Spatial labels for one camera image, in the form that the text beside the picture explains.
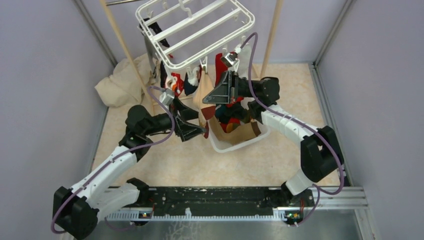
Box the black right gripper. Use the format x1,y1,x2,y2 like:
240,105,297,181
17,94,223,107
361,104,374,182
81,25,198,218
201,71,257,105

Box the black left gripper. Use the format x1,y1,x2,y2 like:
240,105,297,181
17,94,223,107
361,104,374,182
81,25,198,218
143,96,207,142

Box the navy buckle christmas sock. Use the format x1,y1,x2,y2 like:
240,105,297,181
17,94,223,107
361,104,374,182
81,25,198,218
159,61,202,97

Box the white plastic laundry basket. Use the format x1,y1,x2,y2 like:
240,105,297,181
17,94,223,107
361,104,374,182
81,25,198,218
207,117,271,154

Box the white plastic sock hanger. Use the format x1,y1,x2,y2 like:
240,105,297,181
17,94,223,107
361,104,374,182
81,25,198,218
135,0,256,71

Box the red plain sock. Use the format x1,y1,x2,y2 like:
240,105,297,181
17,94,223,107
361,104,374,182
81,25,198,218
215,53,228,86

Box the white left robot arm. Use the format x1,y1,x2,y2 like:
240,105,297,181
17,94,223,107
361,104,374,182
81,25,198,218
50,98,207,240

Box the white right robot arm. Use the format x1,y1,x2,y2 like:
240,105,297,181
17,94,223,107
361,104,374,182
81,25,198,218
202,70,344,206

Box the brown cloth in basket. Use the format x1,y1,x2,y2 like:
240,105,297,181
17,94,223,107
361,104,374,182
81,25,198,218
208,117,262,145

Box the beige crumpled cloth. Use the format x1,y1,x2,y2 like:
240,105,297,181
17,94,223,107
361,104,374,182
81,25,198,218
94,53,159,108

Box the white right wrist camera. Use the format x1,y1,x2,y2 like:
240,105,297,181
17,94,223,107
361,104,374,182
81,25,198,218
220,44,243,68

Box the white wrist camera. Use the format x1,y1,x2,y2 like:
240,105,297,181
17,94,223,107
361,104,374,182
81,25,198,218
159,88,175,106
220,44,243,68

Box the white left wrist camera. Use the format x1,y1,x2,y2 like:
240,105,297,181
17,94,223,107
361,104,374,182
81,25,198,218
159,88,175,106

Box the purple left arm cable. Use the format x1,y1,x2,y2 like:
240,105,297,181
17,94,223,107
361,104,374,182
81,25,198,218
50,86,176,235

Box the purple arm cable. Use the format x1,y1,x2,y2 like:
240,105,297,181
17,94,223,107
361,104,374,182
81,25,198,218
50,86,176,235
240,32,346,226

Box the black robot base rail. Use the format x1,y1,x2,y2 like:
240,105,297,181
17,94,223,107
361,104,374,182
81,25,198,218
99,185,369,223

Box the wooden drying rack frame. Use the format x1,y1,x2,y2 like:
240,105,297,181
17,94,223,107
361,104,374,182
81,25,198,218
99,0,285,104

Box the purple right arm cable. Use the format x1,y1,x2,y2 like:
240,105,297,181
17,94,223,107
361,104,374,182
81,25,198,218
240,32,346,226

